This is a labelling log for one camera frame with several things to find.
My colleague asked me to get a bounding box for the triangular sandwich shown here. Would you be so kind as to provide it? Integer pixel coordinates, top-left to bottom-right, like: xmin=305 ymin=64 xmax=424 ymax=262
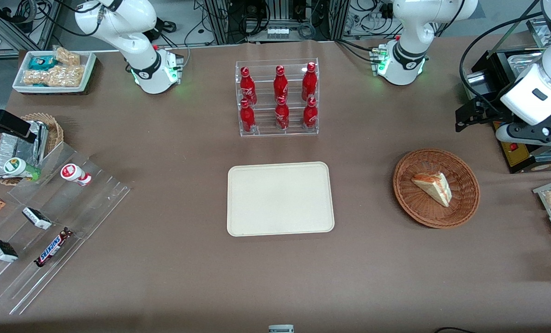
xmin=411 ymin=172 xmax=453 ymax=208

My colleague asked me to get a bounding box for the light wicker basket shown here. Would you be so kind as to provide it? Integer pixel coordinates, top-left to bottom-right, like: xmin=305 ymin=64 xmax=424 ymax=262
xmin=0 ymin=113 xmax=65 ymax=186

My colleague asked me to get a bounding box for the white rectangular snack tray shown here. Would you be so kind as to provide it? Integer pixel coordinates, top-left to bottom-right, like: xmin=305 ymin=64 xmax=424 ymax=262
xmin=12 ymin=50 xmax=97 ymax=94

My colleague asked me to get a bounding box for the brown wicker basket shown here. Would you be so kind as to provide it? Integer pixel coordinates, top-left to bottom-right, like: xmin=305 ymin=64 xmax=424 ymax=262
xmin=393 ymin=148 xmax=481 ymax=229

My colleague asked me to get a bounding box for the cream plastic tray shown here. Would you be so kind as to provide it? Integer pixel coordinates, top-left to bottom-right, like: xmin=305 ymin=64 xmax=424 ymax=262
xmin=227 ymin=161 xmax=335 ymax=237

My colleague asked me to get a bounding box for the foil wrapped package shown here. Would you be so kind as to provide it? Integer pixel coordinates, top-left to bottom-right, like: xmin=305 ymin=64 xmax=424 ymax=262
xmin=0 ymin=136 xmax=19 ymax=177
xmin=19 ymin=120 xmax=50 ymax=168

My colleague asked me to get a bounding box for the steel food pan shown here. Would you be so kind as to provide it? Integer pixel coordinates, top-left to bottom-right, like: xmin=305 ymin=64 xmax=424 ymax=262
xmin=506 ymin=51 xmax=547 ymax=80
xmin=527 ymin=18 xmax=551 ymax=50

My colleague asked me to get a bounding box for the black steel food counter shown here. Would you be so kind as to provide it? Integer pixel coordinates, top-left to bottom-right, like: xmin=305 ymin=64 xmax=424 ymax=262
xmin=463 ymin=16 xmax=551 ymax=174

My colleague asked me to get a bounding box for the green-labelled yogurt cup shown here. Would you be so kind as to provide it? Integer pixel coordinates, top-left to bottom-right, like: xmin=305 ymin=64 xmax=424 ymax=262
xmin=3 ymin=157 xmax=42 ymax=181

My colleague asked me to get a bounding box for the yellow box with red button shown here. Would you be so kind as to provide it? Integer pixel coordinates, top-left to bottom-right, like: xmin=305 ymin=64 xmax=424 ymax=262
xmin=492 ymin=121 xmax=536 ymax=174

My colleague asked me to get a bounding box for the large rice crisp packet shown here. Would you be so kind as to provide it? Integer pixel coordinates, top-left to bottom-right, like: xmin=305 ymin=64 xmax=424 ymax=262
xmin=23 ymin=64 xmax=86 ymax=88

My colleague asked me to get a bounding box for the teal snack packet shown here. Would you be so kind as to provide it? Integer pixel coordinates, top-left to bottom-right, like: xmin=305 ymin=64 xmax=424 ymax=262
xmin=28 ymin=55 xmax=57 ymax=70

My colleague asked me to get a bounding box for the red cap yogurt bottle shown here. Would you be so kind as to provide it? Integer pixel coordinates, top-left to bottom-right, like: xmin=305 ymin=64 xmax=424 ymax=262
xmin=60 ymin=163 xmax=92 ymax=187

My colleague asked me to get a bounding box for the small rice crisp packet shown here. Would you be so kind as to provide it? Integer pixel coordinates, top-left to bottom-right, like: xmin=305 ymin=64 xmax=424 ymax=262
xmin=53 ymin=46 xmax=81 ymax=66

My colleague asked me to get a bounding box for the black white snack bar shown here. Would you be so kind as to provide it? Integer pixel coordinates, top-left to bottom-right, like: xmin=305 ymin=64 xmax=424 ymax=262
xmin=22 ymin=207 xmax=53 ymax=231
xmin=0 ymin=238 xmax=19 ymax=263

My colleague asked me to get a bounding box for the clear acrylic stepped display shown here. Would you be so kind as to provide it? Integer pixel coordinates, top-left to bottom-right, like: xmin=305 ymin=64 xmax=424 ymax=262
xmin=0 ymin=141 xmax=132 ymax=316

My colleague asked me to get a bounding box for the Snickers chocolate bar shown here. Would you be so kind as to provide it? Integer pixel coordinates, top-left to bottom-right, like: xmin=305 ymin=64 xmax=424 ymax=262
xmin=34 ymin=227 xmax=74 ymax=268

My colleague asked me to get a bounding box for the red cola bottle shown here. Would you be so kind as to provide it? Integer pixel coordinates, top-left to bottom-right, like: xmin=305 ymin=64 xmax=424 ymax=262
xmin=274 ymin=65 xmax=289 ymax=100
xmin=301 ymin=62 xmax=318 ymax=102
xmin=239 ymin=67 xmax=258 ymax=106
xmin=302 ymin=97 xmax=318 ymax=130
xmin=239 ymin=99 xmax=257 ymax=134
xmin=275 ymin=96 xmax=291 ymax=131

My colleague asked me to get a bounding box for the clear acrylic bottle rack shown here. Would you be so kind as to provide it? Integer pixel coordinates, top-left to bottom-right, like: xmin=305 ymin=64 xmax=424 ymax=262
xmin=235 ymin=58 xmax=319 ymax=137

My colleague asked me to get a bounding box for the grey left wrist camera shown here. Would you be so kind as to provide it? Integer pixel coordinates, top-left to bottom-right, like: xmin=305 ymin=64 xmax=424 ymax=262
xmin=495 ymin=111 xmax=551 ymax=149

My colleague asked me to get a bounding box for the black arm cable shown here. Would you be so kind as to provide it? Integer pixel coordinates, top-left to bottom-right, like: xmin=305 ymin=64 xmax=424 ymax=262
xmin=459 ymin=0 xmax=543 ymax=101

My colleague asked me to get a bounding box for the aluminium frame rack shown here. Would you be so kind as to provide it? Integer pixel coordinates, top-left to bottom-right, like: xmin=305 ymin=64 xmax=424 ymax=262
xmin=203 ymin=0 xmax=351 ymax=45

